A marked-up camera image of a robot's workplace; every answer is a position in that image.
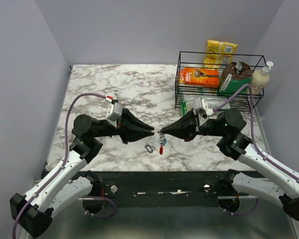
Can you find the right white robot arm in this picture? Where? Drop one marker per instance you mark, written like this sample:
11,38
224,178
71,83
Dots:
281,184

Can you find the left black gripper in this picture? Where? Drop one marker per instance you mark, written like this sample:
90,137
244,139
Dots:
127,136

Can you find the blue key tag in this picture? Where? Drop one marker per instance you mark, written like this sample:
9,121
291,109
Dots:
164,142

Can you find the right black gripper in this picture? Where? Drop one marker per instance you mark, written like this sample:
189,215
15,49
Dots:
186,127

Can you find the cream lotion pump bottle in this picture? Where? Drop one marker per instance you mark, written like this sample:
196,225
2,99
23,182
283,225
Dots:
260,78

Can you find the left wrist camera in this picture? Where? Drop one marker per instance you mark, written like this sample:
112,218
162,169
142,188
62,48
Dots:
114,112

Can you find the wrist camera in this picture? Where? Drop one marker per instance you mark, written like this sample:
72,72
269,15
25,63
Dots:
201,107
114,112

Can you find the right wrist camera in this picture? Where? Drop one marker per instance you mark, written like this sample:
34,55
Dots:
201,107

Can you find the brown green bag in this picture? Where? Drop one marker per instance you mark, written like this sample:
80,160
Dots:
234,76

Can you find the orange razor box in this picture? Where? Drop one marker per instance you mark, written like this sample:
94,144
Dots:
202,77

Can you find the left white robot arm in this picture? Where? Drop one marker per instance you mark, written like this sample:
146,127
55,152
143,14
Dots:
35,210

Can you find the yellow snack packet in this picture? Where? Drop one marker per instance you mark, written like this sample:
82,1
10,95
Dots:
219,53

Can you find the black mounting base rail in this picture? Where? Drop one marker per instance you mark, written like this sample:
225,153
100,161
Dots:
146,189

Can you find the green white flat pouch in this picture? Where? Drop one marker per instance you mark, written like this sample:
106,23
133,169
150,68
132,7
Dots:
187,101

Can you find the black wire basket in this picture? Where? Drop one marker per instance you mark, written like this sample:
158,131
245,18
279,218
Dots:
192,59

